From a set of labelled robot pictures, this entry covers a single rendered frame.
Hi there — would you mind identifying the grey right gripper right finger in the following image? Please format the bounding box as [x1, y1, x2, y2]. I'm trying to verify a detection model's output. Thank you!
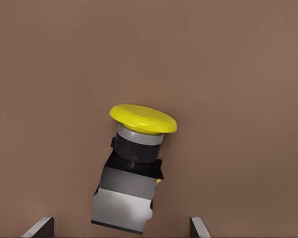
[190, 216, 212, 238]

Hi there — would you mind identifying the yellow mushroom push-button switch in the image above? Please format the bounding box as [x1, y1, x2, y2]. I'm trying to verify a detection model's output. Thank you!
[90, 103, 178, 235]

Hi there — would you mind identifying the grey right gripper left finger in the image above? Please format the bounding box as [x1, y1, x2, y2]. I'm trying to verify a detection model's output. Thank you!
[21, 217, 55, 238]

